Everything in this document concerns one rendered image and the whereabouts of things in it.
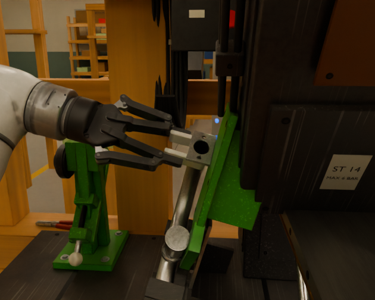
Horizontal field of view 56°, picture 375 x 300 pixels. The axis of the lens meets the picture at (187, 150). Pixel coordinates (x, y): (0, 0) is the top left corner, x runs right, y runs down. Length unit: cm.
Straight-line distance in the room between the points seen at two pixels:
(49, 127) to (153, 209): 43
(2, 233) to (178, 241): 65
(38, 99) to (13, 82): 5
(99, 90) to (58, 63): 1075
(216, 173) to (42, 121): 29
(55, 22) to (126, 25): 1088
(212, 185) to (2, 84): 36
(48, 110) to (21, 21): 1167
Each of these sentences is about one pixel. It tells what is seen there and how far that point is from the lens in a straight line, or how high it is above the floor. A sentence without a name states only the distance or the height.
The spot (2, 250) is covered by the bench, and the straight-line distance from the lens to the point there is 100.
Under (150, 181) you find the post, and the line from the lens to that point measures 91.
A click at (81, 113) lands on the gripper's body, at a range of 58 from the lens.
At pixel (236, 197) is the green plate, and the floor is 115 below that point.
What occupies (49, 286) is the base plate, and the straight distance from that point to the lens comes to 80.
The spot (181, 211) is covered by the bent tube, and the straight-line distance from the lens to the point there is 66.
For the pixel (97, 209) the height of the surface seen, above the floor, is 102.
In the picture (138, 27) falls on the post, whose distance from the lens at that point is 85.
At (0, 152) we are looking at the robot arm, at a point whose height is 120.
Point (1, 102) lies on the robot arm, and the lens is 61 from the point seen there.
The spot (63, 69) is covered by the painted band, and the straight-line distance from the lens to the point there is 1167.
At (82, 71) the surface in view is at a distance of 1071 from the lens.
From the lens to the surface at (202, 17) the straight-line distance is 73.
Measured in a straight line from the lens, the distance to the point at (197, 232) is 51.
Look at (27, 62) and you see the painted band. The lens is 1221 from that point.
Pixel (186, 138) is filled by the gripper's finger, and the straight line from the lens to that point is 59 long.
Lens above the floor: 136
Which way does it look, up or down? 16 degrees down
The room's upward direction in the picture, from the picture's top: straight up
